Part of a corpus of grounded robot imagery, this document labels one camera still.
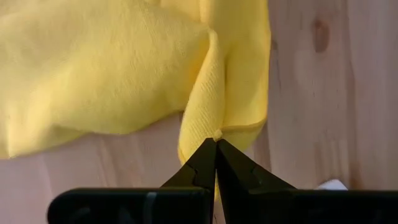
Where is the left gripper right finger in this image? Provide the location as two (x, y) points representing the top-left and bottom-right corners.
(216, 138), (297, 224)

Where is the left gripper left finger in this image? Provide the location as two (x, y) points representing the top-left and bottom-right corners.
(160, 138), (218, 191)

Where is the yellow microfiber towel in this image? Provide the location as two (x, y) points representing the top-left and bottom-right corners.
(0, 0), (272, 166)

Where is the white paper tag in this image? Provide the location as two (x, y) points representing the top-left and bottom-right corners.
(316, 179), (349, 191)

